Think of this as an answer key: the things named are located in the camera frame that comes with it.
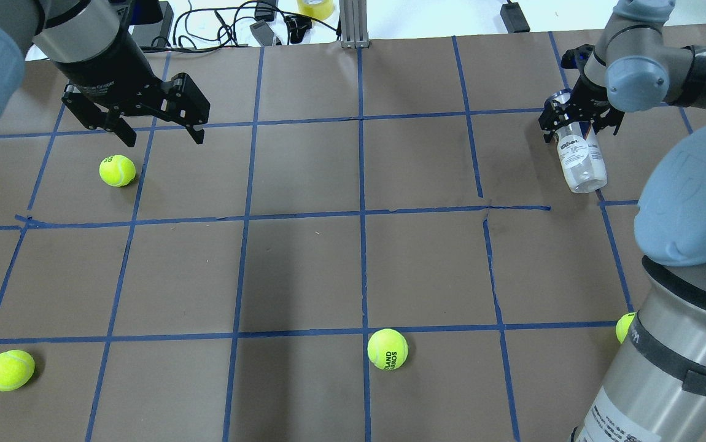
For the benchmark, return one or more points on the clear tennis ball can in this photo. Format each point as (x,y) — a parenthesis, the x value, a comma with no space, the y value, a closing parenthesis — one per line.
(580,156)

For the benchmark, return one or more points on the tennis ball with black print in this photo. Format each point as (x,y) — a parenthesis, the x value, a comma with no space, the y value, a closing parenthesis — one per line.
(387,349)

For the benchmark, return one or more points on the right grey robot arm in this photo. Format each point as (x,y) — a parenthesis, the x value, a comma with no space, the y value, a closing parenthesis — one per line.
(655,389)

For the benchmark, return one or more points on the tennis ball near base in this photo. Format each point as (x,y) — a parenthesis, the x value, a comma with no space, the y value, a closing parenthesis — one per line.
(623,326)

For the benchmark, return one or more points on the tennis ball front left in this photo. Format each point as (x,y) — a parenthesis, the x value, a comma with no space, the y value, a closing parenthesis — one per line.
(17,367)

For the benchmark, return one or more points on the aluminium frame post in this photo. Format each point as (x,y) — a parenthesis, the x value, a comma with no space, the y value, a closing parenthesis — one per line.
(353,21)

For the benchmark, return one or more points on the black power adapter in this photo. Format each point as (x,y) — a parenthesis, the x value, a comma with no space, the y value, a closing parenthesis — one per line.
(513,18)

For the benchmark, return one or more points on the tennis ball near left gripper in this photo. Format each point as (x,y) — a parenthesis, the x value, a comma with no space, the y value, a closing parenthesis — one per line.
(117,171)

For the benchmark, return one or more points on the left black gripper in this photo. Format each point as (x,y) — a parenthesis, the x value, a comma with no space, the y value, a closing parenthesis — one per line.
(109,72)

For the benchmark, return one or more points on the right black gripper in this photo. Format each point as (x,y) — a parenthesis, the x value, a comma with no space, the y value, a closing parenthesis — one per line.
(585,105)

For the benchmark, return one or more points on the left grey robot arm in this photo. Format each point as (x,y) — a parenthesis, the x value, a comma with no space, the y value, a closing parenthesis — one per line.
(64,31)

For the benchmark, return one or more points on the yellow tape roll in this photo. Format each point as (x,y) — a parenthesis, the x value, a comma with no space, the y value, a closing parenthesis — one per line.
(317,9)

